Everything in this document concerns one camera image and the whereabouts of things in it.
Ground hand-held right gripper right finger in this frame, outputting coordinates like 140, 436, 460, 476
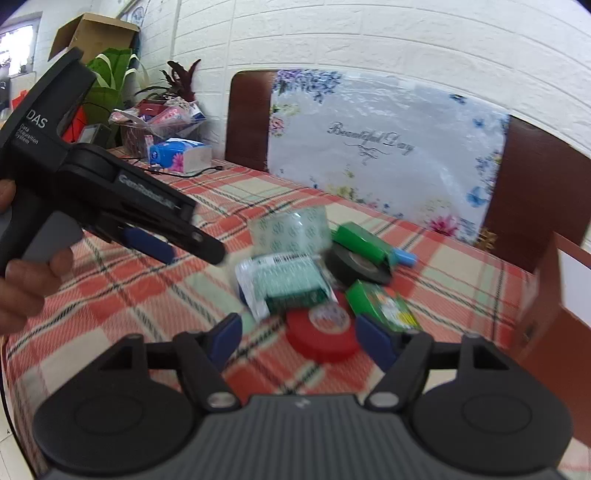
355, 314, 511, 411

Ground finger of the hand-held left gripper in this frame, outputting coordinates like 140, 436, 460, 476
121, 228, 177, 265
98, 216, 227, 267

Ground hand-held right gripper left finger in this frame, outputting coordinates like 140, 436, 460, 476
95, 313, 243, 411

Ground red tape roll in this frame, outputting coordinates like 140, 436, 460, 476
285, 291, 360, 363

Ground person's left hand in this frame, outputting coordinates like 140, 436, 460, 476
0, 179, 75, 334

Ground red paper bag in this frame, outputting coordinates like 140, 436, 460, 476
62, 105, 88, 144

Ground green printed box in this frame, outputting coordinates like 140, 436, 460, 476
345, 281, 422, 334

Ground small black box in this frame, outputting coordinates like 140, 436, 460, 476
78, 124, 114, 149

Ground checked tablecloth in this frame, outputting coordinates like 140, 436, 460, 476
0, 147, 541, 462

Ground black tape roll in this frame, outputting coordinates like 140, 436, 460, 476
325, 244, 393, 286

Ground white green packet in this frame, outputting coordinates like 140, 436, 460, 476
235, 253, 339, 321

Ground green gift bag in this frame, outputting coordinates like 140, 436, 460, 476
85, 47, 141, 125

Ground green patterned tape roll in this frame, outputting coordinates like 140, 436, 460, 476
249, 207, 333, 259

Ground plastic-wrapped snack basket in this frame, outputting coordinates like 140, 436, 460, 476
108, 97, 206, 155

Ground blue tissue pack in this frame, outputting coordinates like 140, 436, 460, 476
148, 137, 214, 175

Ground plain green box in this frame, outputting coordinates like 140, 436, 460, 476
332, 223, 393, 273

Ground open cardboard box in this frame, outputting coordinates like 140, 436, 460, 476
48, 13, 140, 63

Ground brown wooden chair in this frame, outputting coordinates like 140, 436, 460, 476
225, 69, 591, 278

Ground dark red leaf plant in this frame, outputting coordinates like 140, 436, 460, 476
136, 59, 202, 102

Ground floral plastic bag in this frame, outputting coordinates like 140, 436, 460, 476
267, 69, 511, 245

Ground reddish brown box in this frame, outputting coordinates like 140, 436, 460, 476
512, 231, 591, 370

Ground black cable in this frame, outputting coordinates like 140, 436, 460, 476
124, 157, 223, 177

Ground blue white wall plate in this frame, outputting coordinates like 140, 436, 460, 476
124, 0, 149, 24

